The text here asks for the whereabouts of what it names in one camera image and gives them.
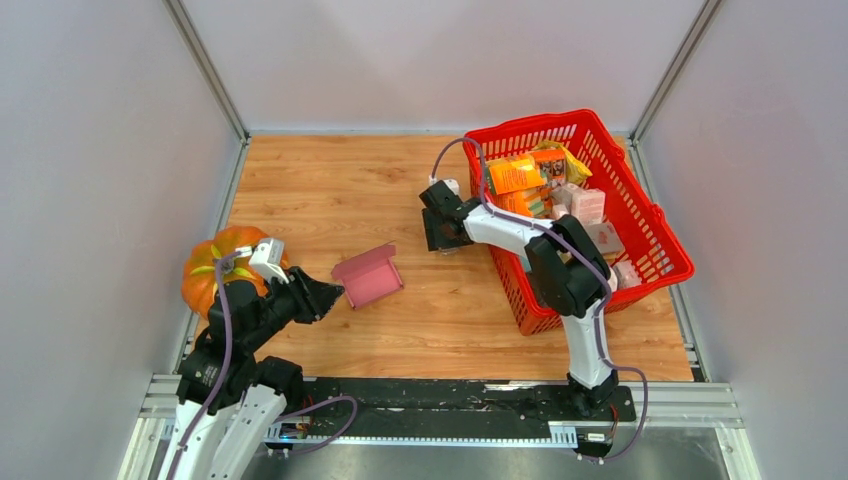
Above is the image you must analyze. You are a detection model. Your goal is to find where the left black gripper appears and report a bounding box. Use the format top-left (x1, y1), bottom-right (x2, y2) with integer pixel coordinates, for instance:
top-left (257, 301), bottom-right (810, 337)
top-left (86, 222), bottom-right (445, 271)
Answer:
top-left (243, 264), bottom-right (346, 351)

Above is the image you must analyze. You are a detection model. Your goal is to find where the pink paper box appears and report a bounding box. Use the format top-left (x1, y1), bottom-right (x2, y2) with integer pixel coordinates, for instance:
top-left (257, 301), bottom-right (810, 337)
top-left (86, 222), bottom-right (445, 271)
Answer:
top-left (331, 243), bottom-right (404, 310)

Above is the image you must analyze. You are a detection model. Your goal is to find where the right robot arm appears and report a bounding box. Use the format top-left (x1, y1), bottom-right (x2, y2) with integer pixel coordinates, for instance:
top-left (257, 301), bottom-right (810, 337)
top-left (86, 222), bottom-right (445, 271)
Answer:
top-left (419, 181), bottom-right (618, 419)

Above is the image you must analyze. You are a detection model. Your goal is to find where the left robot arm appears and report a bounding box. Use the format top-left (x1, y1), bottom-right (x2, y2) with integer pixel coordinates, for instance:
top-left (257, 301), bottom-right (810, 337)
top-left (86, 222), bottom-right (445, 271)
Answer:
top-left (159, 267), bottom-right (345, 479)

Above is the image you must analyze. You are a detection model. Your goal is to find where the orange snack box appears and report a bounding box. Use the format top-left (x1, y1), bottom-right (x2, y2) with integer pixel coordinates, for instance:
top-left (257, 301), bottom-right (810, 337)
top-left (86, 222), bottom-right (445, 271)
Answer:
top-left (484, 154), bottom-right (546, 195)

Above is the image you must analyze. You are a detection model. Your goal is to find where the pink small box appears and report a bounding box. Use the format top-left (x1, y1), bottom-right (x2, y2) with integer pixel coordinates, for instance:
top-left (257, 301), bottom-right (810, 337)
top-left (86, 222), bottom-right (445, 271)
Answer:
top-left (570, 189), bottom-right (606, 225)

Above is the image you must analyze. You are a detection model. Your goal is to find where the orange pumpkin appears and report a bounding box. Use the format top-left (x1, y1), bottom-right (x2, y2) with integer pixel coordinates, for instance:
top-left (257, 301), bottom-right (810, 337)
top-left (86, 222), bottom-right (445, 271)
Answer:
top-left (181, 226), bottom-right (269, 320)

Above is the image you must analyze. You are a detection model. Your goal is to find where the yellow snack bag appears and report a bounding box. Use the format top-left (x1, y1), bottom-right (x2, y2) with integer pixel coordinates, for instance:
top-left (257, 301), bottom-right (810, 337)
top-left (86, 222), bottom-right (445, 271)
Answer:
top-left (531, 140), bottom-right (592, 185)

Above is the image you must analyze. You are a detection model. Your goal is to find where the pink white carton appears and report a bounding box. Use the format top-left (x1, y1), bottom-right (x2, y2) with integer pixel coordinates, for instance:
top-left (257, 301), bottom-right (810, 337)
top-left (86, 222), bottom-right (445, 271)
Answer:
top-left (585, 222), bottom-right (625, 258)

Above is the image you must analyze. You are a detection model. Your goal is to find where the red plastic basket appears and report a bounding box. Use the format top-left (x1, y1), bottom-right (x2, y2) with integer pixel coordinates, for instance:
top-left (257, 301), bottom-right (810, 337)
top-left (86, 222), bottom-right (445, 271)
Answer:
top-left (465, 109), bottom-right (695, 336)

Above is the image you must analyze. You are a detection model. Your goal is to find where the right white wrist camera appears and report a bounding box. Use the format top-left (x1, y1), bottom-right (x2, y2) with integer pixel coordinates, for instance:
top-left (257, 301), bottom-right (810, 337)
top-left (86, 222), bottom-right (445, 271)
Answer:
top-left (428, 176), bottom-right (461, 196)

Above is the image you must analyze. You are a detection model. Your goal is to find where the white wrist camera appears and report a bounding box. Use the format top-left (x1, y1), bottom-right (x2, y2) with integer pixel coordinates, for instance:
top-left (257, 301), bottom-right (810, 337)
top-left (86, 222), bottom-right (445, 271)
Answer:
top-left (235, 237), bottom-right (289, 284)
top-left (428, 176), bottom-right (461, 196)

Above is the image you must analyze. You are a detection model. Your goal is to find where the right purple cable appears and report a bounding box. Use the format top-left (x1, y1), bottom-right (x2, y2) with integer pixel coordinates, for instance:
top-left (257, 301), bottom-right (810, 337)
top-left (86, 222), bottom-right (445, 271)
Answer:
top-left (430, 137), bottom-right (649, 463)

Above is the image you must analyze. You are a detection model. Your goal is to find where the purple cable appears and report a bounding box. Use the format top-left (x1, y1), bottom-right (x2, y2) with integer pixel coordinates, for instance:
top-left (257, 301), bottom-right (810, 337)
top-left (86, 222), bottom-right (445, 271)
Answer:
top-left (164, 248), bottom-right (359, 480)
top-left (430, 137), bottom-right (649, 463)

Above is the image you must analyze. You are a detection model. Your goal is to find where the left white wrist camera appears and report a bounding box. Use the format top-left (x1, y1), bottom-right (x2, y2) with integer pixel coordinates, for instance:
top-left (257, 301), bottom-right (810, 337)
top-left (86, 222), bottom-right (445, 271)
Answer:
top-left (235, 237), bottom-right (289, 284)

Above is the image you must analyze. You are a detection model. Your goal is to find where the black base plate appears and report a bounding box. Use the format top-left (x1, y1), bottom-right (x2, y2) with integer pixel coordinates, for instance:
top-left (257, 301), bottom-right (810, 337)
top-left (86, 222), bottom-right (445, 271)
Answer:
top-left (239, 376), bottom-right (637, 441)

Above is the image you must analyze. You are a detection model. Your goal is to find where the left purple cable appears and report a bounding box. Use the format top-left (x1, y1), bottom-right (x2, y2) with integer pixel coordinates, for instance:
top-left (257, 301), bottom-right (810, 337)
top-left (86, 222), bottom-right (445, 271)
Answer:
top-left (164, 248), bottom-right (359, 480)

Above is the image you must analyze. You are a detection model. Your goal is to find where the aluminium frame rail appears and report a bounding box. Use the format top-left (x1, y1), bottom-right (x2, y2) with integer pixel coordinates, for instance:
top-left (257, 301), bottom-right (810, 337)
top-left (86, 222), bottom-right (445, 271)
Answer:
top-left (115, 374), bottom-right (763, 480)

